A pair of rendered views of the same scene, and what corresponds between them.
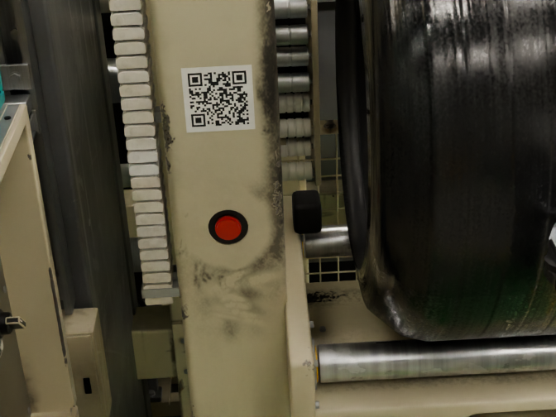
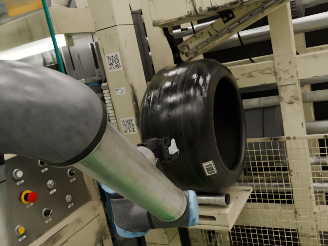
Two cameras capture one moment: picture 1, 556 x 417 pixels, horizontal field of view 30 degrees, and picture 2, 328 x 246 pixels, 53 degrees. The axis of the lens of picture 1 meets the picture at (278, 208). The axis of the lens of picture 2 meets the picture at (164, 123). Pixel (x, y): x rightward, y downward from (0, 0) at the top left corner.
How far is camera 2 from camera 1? 0.88 m
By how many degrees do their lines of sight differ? 35
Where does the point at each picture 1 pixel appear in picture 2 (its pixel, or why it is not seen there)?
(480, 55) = (153, 107)
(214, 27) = (124, 108)
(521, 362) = (202, 200)
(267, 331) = not seen: hidden behind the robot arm
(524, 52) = (162, 106)
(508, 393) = (200, 209)
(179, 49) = (119, 114)
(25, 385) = (87, 192)
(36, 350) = (89, 184)
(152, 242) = not seen: hidden behind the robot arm
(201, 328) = not seen: hidden behind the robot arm
